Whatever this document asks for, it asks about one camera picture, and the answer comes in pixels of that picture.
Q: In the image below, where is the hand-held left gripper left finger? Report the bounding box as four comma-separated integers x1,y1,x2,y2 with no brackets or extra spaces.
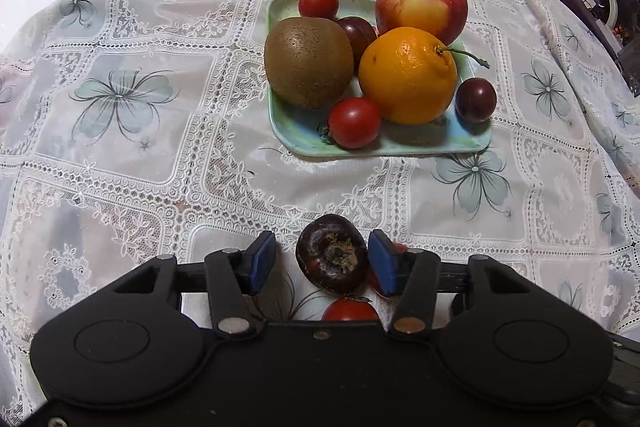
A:
102,230,277,340

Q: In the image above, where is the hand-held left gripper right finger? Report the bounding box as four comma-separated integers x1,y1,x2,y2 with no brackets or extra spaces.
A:
368,229,545,341

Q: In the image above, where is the dark tomato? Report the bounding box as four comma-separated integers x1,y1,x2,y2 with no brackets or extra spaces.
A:
295,214,370,295

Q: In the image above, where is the pale green square plate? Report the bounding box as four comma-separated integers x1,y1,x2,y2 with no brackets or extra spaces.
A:
266,0,493,158

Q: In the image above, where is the dark grape plate edge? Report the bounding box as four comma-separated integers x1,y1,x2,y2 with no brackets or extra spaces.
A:
454,77,498,124

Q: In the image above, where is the orange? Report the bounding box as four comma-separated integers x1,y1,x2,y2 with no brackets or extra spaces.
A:
358,27,459,125

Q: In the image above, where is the brown kiwi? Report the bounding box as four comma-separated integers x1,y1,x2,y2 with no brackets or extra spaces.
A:
264,17,355,110

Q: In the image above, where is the dark purple plum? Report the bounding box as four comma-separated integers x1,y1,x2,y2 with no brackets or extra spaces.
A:
336,17,378,76

